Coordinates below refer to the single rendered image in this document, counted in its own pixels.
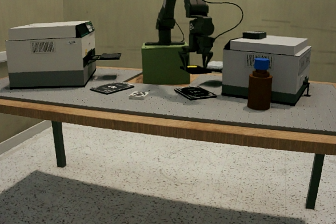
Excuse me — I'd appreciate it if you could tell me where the brown bottle with blue cap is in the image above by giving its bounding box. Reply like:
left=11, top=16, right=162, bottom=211
left=247, top=58, right=273, bottom=110

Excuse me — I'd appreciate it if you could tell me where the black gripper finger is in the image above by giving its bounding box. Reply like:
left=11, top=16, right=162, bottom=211
left=178, top=53, right=189, bottom=71
left=202, top=54, right=213, bottom=69

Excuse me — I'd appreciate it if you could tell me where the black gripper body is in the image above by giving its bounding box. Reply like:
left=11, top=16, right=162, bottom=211
left=178, top=33, right=213, bottom=54

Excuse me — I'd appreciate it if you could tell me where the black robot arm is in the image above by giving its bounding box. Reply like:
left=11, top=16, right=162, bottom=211
left=145, top=0, right=214, bottom=53

